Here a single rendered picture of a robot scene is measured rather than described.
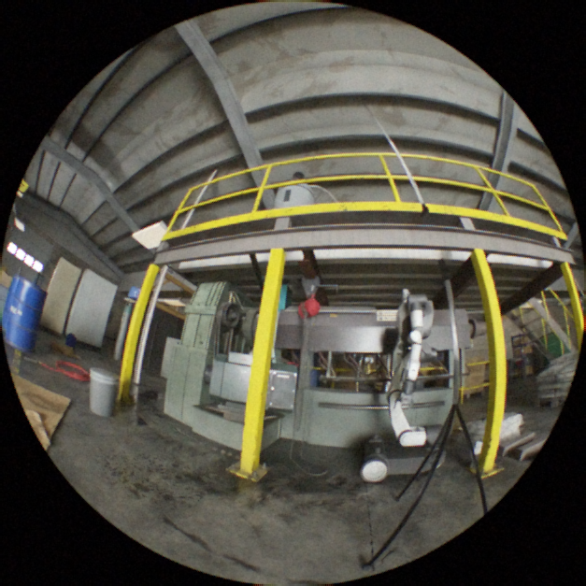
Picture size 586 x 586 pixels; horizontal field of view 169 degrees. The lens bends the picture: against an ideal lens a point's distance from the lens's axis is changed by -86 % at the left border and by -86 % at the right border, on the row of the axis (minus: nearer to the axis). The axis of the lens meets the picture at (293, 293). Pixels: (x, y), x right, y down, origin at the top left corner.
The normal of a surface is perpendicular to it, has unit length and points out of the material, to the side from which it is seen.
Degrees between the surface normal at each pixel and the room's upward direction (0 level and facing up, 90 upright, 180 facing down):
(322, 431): 90
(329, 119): 171
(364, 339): 90
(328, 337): 90
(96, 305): 90
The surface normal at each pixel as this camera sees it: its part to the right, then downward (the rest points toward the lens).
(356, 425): -0.26, -0.39
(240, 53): -0.07, 0.97
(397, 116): -0.15, 0.85
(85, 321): 0.96, 0.00
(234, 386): 0.08, -0.36
